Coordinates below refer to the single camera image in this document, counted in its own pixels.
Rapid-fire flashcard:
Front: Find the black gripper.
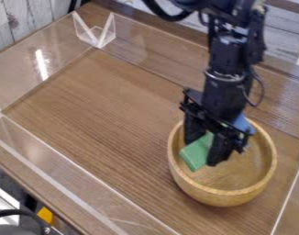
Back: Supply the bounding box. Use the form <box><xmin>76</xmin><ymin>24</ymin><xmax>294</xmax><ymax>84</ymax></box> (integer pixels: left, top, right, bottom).
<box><xmin>180</xmin><ymin>69</ymin><xmax>262</xmax><ymax>167</ymax></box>

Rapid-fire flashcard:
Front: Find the green rectangular block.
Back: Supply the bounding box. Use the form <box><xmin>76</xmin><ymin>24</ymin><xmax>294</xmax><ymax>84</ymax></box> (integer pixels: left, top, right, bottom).
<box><xmin>179</xmin><ymin>132</ymin><xmax>213</xmax><ymax>172</ymax></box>

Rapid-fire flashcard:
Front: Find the brown wooden bowl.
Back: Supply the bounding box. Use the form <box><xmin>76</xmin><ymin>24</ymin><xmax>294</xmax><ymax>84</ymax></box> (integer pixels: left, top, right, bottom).
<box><xmin>167</xmin><ymin>120</ymin><xmax>276</xmax><ymax>207</ymax></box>

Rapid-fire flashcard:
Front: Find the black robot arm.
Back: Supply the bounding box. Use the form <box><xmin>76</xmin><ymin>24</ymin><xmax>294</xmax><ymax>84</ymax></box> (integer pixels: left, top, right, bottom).
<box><xmin>141</xmin><ymin>0</ymin><xmax>267</xmax><ymax>166</ymax></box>

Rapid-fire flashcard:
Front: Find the clear acrylic barrier panel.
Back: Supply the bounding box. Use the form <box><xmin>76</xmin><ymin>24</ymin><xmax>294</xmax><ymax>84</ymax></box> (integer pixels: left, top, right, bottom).
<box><xmin>0</xmin><ymin>109</ymin><xmax>180</xmax><ymax>235</ymax></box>

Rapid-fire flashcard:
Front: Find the yellow and black device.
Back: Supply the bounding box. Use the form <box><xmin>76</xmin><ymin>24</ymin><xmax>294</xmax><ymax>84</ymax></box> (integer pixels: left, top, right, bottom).
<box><xmin>37</xmin><ymin>207</ymin><xmax>72</xmax><ymax>235</ymax></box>

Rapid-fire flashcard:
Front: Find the clear acrylic corner bracket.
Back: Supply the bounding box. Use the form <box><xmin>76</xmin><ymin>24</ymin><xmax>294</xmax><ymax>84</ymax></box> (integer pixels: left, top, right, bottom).
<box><xmin>71</xmin><ymin>12</ymin><xmax>116</xmax><ymax>49</ymax></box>

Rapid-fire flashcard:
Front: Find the black cable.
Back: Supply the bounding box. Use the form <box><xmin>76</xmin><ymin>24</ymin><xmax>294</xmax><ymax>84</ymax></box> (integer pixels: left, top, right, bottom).
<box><xmin>0</xmin><ymin>209</ymin><xmax>47</xmax><ymax>235</ymax></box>

